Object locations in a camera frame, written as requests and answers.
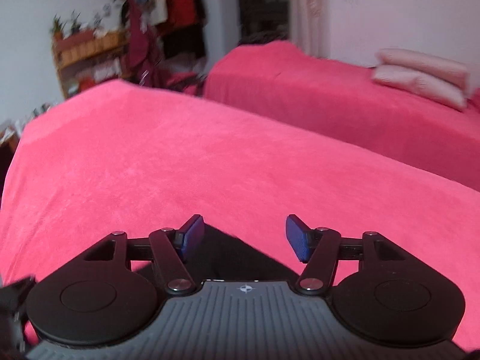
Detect near pink bed blanket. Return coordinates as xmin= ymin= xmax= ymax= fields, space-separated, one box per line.
xmin=1 ymin=80 xmax=479 ymax=350

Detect pink bed blanket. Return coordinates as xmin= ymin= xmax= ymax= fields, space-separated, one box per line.
xmin=203 ymin=41 xmax=479 ymax=189
xmin=1 ymin=80 xmax=479 ymax=350

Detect cluttered side table items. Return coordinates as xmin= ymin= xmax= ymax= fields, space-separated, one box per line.
xmin=1 ymin=102 xmax=57 ymax=147

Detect lower pink pillow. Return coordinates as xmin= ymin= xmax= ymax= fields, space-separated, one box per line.
xmin=372 ymin=64 xmax=467 ymax=111

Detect pink pillow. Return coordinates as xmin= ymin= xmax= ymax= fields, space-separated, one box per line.
xmin=376 ymin=48 xmax=470 ymax=92
xmin=372 ymin=64 xmax=467 ymax=111

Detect upper pink pillow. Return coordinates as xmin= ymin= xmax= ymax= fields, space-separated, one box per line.
xmin=376 ymin=48 xmax=470 ymax=92

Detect wooden shelf rack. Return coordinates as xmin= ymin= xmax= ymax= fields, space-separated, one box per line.
xmin=50 ymin=14 xmax=131 ymax=100

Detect far pink bed blanket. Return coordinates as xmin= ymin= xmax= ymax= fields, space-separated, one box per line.
xmin=203 ymin=41 xmax=479 ymax=189

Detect hanging clothes pile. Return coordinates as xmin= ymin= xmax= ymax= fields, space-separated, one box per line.
xmin=113 ymin=0 xmax=207 ymax=95

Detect pink patterned curtain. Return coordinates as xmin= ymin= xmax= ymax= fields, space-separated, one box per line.
xmin=289 ymin=0 xmax=329 ymax=58

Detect dark window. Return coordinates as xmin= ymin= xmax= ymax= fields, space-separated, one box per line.
xmin=238 ymin=0 xmax=290 ymax=46

